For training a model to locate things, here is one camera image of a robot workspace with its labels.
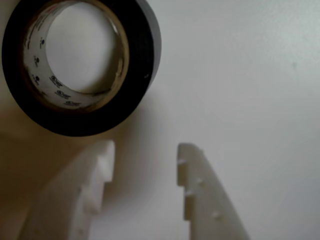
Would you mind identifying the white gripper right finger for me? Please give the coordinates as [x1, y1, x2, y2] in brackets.
[176, 142, 251, 240]

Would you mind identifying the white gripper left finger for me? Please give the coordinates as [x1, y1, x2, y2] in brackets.
[19, 139, 116, 240]

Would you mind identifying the black tape roll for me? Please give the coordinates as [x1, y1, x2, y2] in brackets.
[1, 0, 163, 138]

